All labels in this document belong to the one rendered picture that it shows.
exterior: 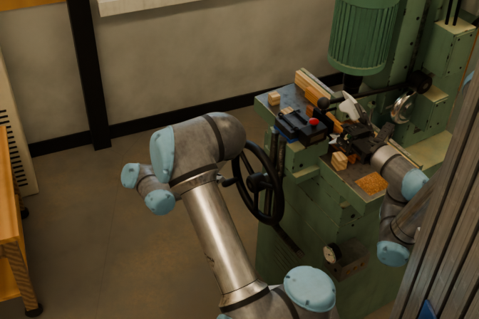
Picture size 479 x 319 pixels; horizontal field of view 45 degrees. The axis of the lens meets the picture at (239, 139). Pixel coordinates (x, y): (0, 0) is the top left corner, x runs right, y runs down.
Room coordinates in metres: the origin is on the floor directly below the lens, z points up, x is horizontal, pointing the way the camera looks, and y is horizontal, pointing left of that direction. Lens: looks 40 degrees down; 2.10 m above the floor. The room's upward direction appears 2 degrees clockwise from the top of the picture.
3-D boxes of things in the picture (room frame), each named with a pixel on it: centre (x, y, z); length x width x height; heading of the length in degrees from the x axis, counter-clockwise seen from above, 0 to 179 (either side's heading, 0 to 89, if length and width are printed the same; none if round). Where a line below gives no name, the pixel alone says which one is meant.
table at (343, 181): (1.44, -0.26, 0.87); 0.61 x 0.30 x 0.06; 33
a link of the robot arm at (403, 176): (1.05, -0.42, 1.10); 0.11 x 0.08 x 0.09; 33
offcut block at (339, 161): (1.31, -0.31, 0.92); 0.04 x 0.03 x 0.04; 22
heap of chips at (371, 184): (1.24, -0.41, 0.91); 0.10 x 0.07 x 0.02; 123
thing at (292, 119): (1.39, -0.19, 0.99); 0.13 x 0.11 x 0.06; 33
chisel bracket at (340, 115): (1.51, -0.36, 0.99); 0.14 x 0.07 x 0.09; 123
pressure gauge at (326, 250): (1.17, -0.31, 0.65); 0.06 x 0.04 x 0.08; 33
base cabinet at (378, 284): (1.57, -0.45, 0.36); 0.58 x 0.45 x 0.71; 123
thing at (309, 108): (1.43, -0.29, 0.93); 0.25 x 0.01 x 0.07; 33
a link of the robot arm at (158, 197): (1.16, 0.22, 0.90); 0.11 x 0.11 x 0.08; 32
